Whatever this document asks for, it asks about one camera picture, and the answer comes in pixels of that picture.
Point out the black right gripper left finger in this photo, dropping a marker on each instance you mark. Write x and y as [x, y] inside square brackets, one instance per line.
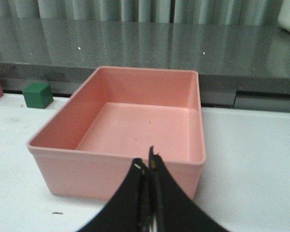
[128, 208]

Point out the green cube block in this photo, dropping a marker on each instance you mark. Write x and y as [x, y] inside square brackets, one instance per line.
[38, 95]

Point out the grey stone counter ledge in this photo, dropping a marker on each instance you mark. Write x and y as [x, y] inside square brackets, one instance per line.
[240, 67]

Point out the pink plastic bin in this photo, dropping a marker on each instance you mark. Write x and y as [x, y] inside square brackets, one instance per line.
[116, 115]

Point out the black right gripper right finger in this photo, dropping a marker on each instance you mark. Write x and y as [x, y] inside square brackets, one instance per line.
[173, 210]

